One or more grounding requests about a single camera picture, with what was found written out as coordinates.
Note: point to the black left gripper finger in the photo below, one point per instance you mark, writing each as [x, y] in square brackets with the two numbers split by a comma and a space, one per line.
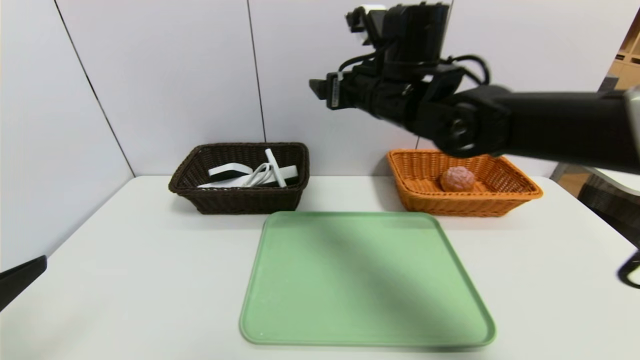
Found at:
[20, 280]

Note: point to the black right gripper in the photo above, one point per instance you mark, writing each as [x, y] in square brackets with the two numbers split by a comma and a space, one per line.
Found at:
[334, 91]

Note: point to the white marker pen black tip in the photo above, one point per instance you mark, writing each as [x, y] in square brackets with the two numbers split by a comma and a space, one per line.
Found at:
[275, 167]

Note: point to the white rounded plastic box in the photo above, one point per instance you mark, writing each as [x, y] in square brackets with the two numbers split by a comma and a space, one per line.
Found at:
[227, 171]

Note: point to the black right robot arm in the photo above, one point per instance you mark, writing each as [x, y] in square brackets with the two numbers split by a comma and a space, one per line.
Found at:
[550, 125]

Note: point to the dark brown wicker basket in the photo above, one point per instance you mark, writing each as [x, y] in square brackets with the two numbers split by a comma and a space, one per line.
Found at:
[235, 200]

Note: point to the orange wicker basket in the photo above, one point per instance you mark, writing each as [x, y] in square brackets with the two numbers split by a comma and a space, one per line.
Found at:
[500, 197]

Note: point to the light green plastic tray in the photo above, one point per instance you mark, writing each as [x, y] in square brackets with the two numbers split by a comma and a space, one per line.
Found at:
[365, 280]

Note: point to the wooden shelf unit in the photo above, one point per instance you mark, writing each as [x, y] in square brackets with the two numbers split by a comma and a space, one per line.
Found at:
[627, 60]

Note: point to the white background table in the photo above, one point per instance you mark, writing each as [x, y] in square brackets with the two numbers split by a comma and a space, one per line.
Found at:
[620, 181]

